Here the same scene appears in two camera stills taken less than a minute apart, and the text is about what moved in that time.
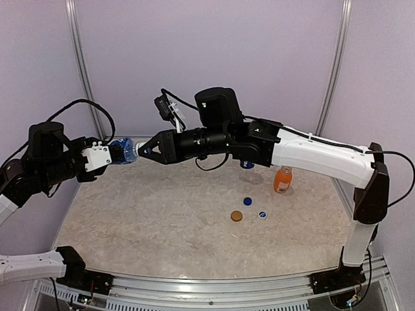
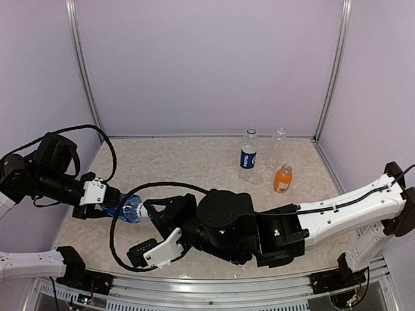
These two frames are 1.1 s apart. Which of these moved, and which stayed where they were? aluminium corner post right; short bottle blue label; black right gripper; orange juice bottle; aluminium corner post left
Moved: short bottle blue label; black right gripper
Stayed: aluminium corner post right; aluminium corner post left; orange juice bottle
